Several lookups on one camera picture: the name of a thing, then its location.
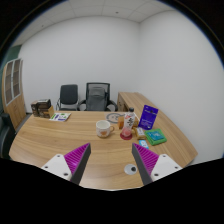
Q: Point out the brown cardboard boxes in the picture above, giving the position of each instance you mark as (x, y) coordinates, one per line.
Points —
(42, 108)

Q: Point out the green flat box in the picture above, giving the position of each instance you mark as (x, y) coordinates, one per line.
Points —
(155, 136)

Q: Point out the round patterned plate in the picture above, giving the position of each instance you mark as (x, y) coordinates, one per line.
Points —
(113, 117)

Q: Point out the small yellow white box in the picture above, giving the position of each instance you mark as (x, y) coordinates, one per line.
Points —
(140, 134)

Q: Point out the wooden glass door cabinet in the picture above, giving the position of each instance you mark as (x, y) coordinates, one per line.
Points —
(12, 92)

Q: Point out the pink label drink bottle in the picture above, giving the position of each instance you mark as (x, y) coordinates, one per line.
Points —
(129, 119)

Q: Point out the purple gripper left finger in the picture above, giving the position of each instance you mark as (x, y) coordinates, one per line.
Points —
(70, 166)

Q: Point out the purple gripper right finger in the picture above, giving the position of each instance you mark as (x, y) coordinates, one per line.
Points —
(152, 166)

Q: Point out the purple standing card box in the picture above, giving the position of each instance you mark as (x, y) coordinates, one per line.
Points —
(148, 117)

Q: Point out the green white leaflet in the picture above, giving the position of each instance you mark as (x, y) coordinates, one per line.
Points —
(60, 117)

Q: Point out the silver desk cable grommet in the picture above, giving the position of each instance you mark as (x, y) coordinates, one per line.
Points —
(130, 169)

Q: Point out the black office chair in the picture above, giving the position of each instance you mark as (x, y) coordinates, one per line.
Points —
(68, 98)

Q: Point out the red round coaster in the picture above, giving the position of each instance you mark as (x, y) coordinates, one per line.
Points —
(126, 137)

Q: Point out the black armchair at left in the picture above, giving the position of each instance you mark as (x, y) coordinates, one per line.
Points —
(7, 135)

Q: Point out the small blue card pack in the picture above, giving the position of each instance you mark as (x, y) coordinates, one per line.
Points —
(143, 143)

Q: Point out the grey mesh office chair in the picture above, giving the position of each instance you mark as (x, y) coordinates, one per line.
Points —
(97, 97)

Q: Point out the orange snack box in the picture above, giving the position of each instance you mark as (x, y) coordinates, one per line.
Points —
(121, 122)

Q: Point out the white ceramic mug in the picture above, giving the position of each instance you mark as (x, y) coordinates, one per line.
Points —
(104, 128)

